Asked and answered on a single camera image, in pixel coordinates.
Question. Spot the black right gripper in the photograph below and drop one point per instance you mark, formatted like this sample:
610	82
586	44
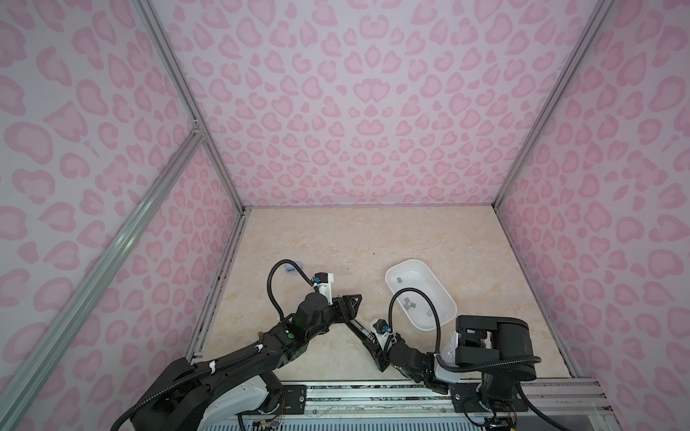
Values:
396	341

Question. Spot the aluminium diagonal frame bar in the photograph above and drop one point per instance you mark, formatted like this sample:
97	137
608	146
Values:
37	368

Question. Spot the aluminium frame corner post left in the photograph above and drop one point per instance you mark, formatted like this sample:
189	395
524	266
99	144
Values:
149	17

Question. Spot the aluminium frame corner post right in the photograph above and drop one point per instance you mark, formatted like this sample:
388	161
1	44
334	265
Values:
596	24

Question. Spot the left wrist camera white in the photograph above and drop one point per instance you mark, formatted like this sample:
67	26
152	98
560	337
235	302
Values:
322	283

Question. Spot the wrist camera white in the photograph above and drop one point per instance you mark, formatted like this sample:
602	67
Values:
382	332
322	283

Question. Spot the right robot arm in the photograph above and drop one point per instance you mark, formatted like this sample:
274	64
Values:
499	348

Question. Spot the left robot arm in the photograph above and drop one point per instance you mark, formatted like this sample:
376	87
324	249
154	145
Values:
180	396

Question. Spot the aluminium frame corner post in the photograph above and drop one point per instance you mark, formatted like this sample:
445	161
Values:
149	17
596	24

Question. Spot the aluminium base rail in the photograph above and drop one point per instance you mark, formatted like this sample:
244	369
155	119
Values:
326	391

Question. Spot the blue small stapler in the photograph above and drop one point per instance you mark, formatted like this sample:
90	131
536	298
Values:
293	267

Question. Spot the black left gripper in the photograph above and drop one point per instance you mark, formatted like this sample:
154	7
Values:
338	306

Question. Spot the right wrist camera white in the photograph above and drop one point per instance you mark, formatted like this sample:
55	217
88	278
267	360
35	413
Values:
382	332

